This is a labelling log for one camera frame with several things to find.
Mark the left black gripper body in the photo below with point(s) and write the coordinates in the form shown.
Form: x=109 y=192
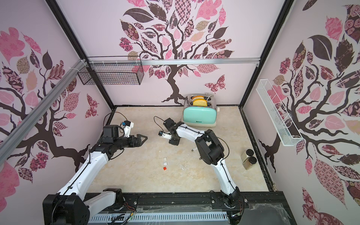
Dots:
x=124 y=142

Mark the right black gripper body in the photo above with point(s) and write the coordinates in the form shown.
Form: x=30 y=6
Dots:
x=169 y=123

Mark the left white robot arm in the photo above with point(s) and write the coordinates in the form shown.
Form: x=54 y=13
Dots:
x=68 y=206

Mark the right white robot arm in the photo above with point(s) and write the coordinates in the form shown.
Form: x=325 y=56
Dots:
x=211 y=152

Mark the mint green toaster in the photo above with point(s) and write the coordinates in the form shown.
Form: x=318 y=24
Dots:
x=197 y=115

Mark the toast slice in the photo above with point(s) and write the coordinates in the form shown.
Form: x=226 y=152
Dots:
x=200 y=102

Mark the glass jar black lid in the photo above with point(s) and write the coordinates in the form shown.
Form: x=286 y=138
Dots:
x=246 y=154
x=249 y=162

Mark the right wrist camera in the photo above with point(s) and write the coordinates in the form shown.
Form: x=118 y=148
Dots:
x=165 y=135

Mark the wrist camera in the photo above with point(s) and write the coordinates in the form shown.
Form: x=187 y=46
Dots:
x=165 y=135
x=127 y=126

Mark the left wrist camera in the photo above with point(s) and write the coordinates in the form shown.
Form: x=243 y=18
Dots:
x=127 y=126

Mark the black wire basket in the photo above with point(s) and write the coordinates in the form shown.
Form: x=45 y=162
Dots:
x=122 y=70

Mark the aluminium rail back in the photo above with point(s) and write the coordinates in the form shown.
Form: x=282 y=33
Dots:
x=183 y=61

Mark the aluminium rail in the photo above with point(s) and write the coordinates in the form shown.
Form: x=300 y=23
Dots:
x=15 y=137
x=183 y=61

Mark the white slotted cable duct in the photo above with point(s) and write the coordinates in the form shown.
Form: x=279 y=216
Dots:
x=160 y=217

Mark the black corner frame post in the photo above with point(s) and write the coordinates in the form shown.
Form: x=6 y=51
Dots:
x=57 y=12

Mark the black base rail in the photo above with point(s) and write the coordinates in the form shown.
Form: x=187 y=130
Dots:
x=252 y=208

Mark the aluminium rail left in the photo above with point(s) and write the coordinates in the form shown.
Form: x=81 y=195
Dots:
x=15 y=137

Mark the black right corner post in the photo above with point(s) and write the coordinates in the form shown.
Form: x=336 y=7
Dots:
x=282 y=16

